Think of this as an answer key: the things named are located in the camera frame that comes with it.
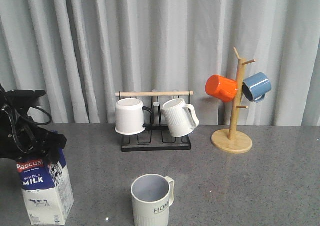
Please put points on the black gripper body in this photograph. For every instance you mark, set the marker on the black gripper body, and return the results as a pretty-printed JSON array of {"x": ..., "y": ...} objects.
[{"x": 21, "y": 136}]

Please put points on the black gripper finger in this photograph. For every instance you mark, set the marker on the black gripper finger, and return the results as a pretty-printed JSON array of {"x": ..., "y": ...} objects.
[{"x": 54, "y": 142}]

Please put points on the blue white milk carton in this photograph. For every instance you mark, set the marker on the blue white milk carton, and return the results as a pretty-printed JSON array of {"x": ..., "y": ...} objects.
[{"x": 46, "y": 189}]

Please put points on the cream HOME mug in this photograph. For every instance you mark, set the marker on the cream HOME mug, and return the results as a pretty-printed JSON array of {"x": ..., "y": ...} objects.
[{"x": 152, "y": 197}]

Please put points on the grey curtain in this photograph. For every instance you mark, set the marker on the grey curtain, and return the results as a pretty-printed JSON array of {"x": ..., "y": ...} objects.
[{"x": 83, "y": 51}]

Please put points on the white ribbed mug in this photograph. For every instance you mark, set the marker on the white ribbed mug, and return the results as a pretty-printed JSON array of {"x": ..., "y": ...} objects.
[{"x": 181, "y": 117}]

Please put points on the wooden mug tree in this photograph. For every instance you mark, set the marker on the wooden mug tree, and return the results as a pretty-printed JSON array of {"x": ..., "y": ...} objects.
[{"x": 231, "y": 140}]

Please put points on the orange mug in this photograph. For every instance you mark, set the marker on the orange mug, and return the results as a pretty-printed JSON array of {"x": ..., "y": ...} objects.
[{"x": 221, "y": 87}]

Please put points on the blue mug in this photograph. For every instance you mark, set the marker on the blue mug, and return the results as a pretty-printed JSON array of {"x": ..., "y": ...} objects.
[{"x": 256, "y": 86}]

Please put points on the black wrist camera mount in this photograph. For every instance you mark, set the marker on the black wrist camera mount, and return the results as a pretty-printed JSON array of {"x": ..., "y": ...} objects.
[{"x": 25, "y": 98}]

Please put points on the white mug black handle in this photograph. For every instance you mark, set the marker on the white mug black handle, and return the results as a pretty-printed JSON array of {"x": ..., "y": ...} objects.
[{"x": 130, "y": 118}]

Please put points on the black wire mug rack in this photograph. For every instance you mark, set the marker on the black wire mug rack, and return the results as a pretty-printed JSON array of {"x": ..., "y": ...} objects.
[{"x": 157, "y": 136}]

